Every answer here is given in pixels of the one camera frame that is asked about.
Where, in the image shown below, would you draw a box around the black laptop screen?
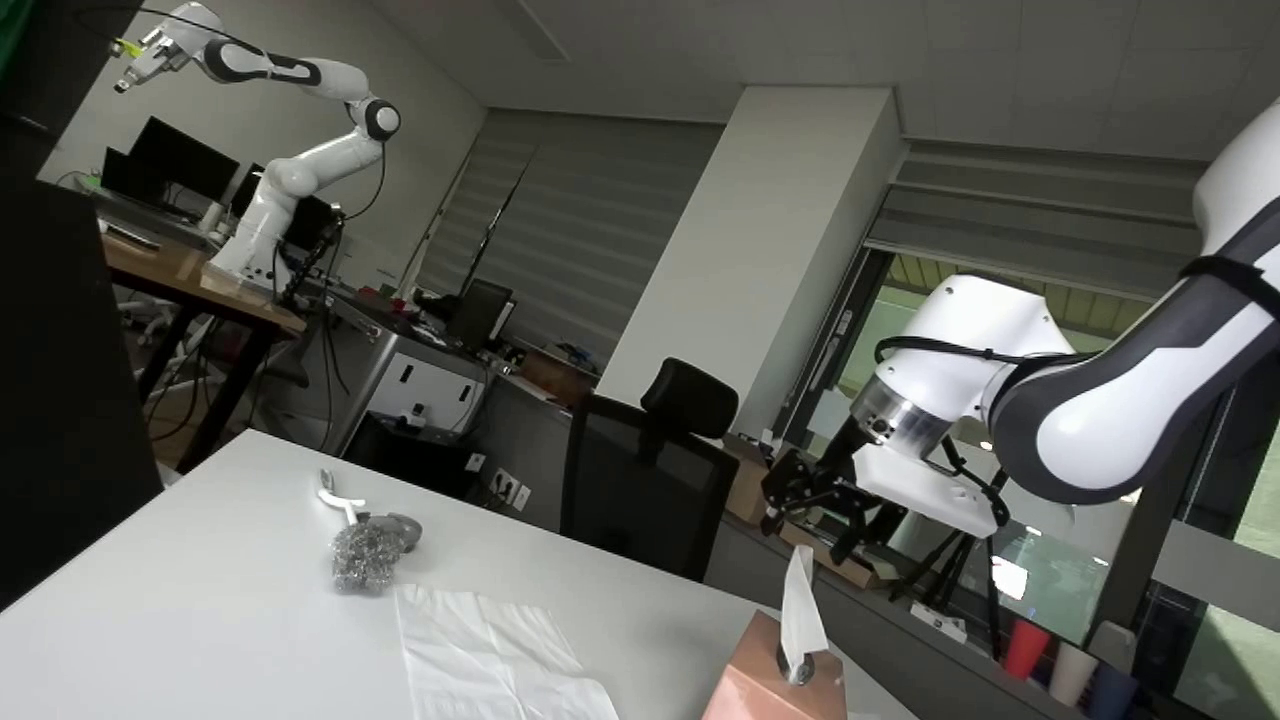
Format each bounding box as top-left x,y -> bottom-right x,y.
100,113 -> 246,210

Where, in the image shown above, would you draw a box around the brown cardboard box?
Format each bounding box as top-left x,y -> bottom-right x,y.
723,443 -> 813,537

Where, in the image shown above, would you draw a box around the small black monitor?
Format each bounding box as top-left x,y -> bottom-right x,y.
445,276 -> 521,352

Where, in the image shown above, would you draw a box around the grey window blinds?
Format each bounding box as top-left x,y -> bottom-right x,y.
417,109 -> 729,375

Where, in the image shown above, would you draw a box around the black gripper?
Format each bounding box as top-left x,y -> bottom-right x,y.
763,443 -> 911,574

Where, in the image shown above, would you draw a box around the red cup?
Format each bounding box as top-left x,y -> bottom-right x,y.
999,618 -> 1060,685

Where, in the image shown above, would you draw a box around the white cup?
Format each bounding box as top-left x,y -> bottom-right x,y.
1048,642 -> 1101,709

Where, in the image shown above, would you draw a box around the grey crumpled mesh ball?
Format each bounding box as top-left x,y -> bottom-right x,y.
329,511 -> 428,601

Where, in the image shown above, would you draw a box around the dark foreground panel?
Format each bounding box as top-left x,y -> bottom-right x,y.
0,0 -> 170,612

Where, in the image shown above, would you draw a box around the wooden desk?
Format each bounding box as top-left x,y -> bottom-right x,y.
98,218 -> 311,474

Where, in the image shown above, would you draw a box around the small white plastic piece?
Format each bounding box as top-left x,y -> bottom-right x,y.
311,467 -> 372,529

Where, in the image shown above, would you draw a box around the black office chair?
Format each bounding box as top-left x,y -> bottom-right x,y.
558,357 -> 745,584

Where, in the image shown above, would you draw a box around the grey metal cabinet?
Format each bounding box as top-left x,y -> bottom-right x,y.
260,317 -> 491,464

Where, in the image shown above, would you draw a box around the white power outlet strip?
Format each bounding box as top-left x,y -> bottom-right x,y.
484,464 -> 537,515

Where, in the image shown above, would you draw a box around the grey roller shutter housing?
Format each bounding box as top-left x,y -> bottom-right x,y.
862,137 -> 1211,306

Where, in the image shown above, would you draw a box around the pink tissue box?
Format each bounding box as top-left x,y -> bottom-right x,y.
699,609 -> 851,720

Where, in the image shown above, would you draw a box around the clear white plastic bag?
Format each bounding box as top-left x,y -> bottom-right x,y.
390,581 -> 625,720

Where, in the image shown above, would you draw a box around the white tissue sheet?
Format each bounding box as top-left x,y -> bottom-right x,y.
777,545 -> 839,690

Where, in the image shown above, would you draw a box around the blue cup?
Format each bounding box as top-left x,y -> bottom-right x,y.
1081,659 -> 1141,720

